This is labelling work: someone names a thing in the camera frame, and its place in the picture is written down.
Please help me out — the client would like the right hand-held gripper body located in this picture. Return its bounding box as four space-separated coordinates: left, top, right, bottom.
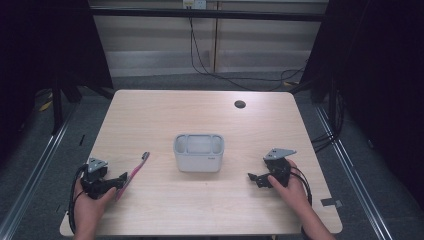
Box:
262 147 297 188

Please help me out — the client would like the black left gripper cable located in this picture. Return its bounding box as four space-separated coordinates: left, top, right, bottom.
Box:
67 164 89 235

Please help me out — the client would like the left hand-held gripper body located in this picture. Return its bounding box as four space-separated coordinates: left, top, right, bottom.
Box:
80 157 118 200

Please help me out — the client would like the black horizontal bar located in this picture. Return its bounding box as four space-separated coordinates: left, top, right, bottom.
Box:
89 7 329 23

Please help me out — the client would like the black stand leg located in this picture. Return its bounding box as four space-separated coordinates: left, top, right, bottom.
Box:
50 79 65 136

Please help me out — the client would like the bundle of black floor cables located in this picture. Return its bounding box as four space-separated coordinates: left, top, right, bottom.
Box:
310 89 346 154

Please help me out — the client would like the grey tape piece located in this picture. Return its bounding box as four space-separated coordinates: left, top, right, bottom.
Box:
320 197 344 208

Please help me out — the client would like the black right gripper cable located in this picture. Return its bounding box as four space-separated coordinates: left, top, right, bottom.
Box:
289 165 314 206

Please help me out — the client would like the black curtain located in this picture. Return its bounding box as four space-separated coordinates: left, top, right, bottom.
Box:
289 0 424 214
0 0 115 168

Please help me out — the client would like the person's left hand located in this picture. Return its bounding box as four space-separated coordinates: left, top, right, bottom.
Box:
72 179 118 229

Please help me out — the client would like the pink toothbrush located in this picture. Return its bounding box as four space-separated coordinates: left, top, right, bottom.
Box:
115 151 151 203

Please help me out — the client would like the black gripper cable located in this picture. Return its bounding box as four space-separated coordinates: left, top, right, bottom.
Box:
67 164 89 235
289 165 314 206

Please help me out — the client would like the white wall power outlet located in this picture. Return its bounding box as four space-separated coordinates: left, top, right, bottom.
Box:
182 0 208 10

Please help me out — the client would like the metal floor rail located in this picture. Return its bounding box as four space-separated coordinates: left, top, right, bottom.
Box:
0 109 76 240
314 105 396 240

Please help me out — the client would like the grey toothbrush holder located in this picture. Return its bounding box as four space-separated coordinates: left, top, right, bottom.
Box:
172 133 225 174

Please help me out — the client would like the black wall cable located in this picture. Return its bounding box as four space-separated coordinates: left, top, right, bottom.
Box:
188 6 306 92

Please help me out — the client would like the person's right hand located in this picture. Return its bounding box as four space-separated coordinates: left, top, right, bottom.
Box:
267 159 313 215

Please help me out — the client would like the yellow floor tape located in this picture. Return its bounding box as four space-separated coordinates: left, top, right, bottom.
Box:
37 92 54 113

